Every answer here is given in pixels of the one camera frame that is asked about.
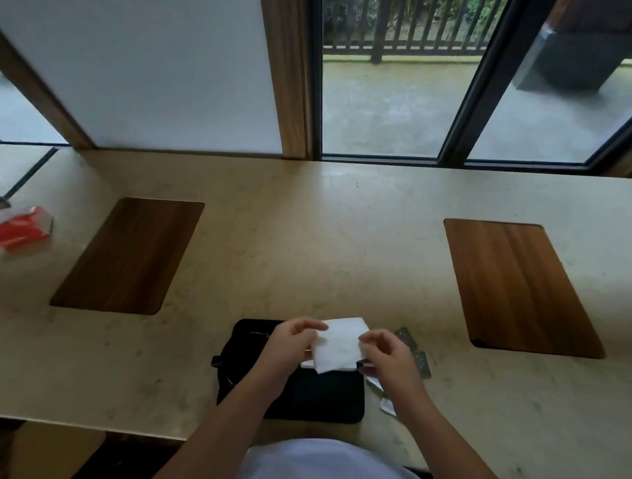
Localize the person's left hand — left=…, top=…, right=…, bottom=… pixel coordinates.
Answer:
left=256, top=317, right=329, bottom=380

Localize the person's right hand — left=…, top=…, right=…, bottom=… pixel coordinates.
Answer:
left=358, top=329, right=424, bottom=393

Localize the white tissue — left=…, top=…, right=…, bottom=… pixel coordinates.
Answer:
left=300, top=317, right=372, bottom=375

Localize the person's left forearm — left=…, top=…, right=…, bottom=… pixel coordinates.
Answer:
left=155, top=363, right=287, bottom=479

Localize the person's right forearm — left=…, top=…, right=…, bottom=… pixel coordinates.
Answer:
left=382, top=377, right=499, bottom=479

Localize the silver foil wrapper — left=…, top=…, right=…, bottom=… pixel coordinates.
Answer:
left=365, top=326, right=433, bottom=418

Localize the black zip pouch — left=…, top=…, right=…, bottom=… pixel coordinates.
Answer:
left=211, top=318, right=366, bottom=425

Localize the person's white shirt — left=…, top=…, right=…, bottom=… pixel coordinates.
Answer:
left=238, top=438, right=420, bottom=479

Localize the wooden placemat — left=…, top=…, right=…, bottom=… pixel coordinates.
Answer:
left=443, top=218, right=607, bottom=360
left=49, top=197, right=205, bottom=316

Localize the red tissue packet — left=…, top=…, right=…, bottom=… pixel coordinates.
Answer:
left=0, top=205, right=54, bottom=253

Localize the dark balcony railing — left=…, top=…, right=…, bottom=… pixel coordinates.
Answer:
left=323, top=0, right=509, bottom=65

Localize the wooden diagonal beam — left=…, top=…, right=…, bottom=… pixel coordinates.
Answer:
left=0, top=31, right=95, bottom=150

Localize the wooden door frame post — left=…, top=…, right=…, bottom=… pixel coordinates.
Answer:
left=261, top=0, right=314, bottom=161

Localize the black window frame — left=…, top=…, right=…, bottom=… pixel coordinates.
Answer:
left=310, top=0, right=632, bottom=176

